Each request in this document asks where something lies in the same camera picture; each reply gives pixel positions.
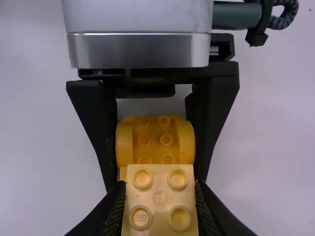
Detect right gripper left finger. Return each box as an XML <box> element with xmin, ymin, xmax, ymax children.
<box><xmin>65</xmin><ymin>180</ymin><xmax>126</xmax><ymax>236</ymax></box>

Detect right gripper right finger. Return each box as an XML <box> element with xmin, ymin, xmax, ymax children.
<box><xmin>194</xmin><ymin>178</ymin><xmax>249</xmax><ymax>236</ymax></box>

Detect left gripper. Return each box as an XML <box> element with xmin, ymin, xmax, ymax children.
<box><xmin>65</xmin><ymin>33</ymin><xmax>240</xmax><ymax>195</ymax></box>

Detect yellow toy car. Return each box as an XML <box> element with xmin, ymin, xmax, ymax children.
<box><xmin>115</xmin><ymin>113</ymin><xmax>197</xmax><ymax>183</ymax></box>

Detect yellow toy brick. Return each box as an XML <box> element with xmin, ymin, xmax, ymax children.
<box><xmin>120</xmin><ymin>164</ymin><xmax>200</xmax><ymax>236</ymax></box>

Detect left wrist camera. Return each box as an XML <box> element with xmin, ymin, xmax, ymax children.
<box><xmin>61</xmin><ymin>0</ymin><xmax>212</xmax><ymax>69</ymax></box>

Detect black cable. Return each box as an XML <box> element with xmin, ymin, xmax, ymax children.
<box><xmin>212</xmin><ymin>0</ymin><xmax>300</xmax><ymax>47</ymax></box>

